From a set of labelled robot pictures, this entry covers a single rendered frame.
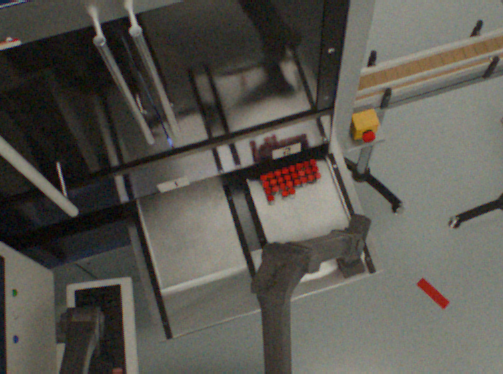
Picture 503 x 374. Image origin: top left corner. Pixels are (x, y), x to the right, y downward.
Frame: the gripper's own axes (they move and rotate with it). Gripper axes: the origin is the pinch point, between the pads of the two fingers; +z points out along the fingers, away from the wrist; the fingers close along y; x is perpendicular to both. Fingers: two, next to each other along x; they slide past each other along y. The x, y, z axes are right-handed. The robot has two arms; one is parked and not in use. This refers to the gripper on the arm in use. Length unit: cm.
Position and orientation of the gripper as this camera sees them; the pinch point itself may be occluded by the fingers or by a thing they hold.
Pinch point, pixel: (346, 264)
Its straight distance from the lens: 191.1
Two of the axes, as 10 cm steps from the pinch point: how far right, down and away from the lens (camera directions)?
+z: -0.1, 2.5, 9.7
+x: -9.5, 3.1, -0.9
